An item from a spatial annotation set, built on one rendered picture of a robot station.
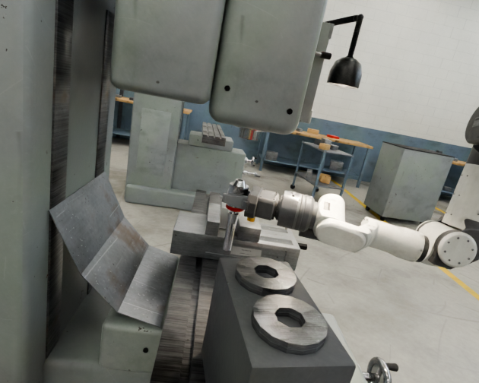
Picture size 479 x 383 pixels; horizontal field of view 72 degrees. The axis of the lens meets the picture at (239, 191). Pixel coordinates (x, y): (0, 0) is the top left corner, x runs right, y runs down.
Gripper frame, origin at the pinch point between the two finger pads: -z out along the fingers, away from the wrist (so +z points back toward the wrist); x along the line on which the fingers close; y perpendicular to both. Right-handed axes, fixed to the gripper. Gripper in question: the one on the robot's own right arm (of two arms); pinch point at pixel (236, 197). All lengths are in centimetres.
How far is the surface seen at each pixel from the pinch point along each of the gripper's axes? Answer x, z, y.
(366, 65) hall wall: -700, 118, -130
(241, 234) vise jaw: -4.1, 2.5, 11.1
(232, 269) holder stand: 32.5, 6.0, 1.0
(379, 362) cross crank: -13, 51, 45
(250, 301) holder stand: 39.2, 9.9, 1.0
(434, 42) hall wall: -731, 244, -201
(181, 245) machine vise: -0.4, -12.3, 16.7
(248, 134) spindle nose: 2.3, 0.1, -15.9
